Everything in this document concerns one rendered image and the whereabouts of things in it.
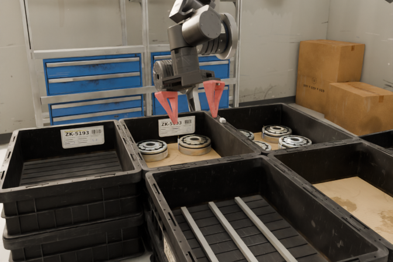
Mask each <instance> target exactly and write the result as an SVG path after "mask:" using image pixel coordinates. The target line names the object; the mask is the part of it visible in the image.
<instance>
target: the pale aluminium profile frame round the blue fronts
mask: <svg viewBox="0 0 393 262"><path fill-rule="evenodd" d="M20 8H21V14H22V22H23V31H24V35H25V44H26V52H27V61H28V66H29V75H30V83H31V88H32V97H33V105H34V110H35V118H36V127H43V124H44V123H50V118H48V119H44V118H46V117H50V116H49V112H42V109H41V105H42V104H53V103H59V102H70V101H80V100H86V99H97V98H107V97H113V96H125V95H136V94H145V101H143V106H144V105H145V107H143V109H144V111H146V116H152V115H151V110H153V106H152V104H153V103H152V100H151V93H152V92H158V91H157V90H156V88H155V86H150V67H151V63H150V55H149V24H148V7H147V0H141V9H142V37H143V46H144V53H143V64H142V67H144V87H136V88H125V89H113V90H106V91H94V92H83V93H76V94H65V95H53V96H42V97H40V95H39V86H38V80H37V75H44V71H36V63H35V54H34V48H33V40H32V31H31V25H30V17H29V8H28V2H27V0H20ZM120 18H121V29H122V46H127V30H126V8H125V0H120ZM235 22H236V25H237V31H238V43H237V49H236V52H235V54H234V57H232V58H230V61H233V60H234V73H233V78H225V79H220V80H221V81H223V82H225V85H229V84H233V96H229V100H233V108H234V107H239V77H240V43H241V25H242V0H236V13H235ZM238 44H239V47H238ZM146 46H147V52H146ZM30 53H32V59H31V55H30ZM40 102H41V103H40Z"/></svg>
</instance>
